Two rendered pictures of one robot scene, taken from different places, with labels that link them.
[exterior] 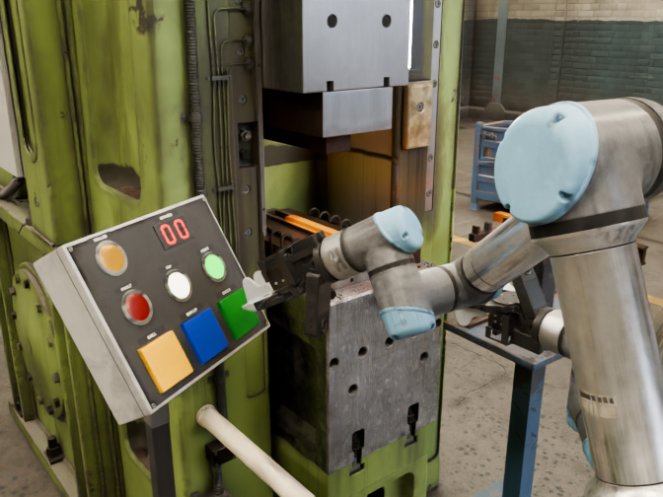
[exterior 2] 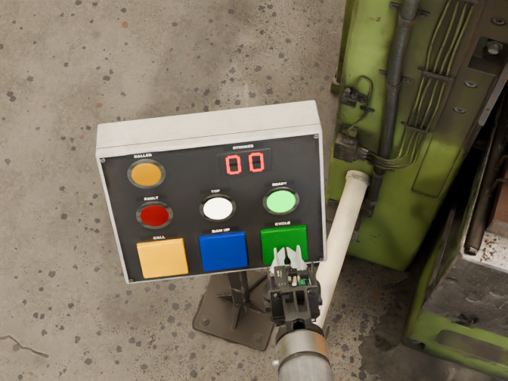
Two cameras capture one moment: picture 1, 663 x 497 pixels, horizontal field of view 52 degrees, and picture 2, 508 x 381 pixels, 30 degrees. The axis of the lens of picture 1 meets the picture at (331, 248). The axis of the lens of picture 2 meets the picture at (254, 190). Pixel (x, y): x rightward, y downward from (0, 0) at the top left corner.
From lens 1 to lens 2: 1.34 m
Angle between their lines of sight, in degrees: 63
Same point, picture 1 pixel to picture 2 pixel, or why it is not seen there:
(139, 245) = (189, 167)
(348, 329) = (481, 278)
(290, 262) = (280, 302)
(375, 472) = (485, 337)
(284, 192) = not seen: outside the picture
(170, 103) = not seen: outside the picture
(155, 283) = (188, 201)
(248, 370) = (420, 178)
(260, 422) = (422, 209)
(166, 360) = (160, 260)
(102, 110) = not seen: outside the picture
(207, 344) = (218, 260)
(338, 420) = (446, 301)
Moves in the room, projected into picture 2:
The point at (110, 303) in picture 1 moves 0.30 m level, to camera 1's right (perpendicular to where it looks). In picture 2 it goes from (126, 206) to (229, 369)
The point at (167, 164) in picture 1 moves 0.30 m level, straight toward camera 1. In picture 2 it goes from (360, 28) to (222, 164)
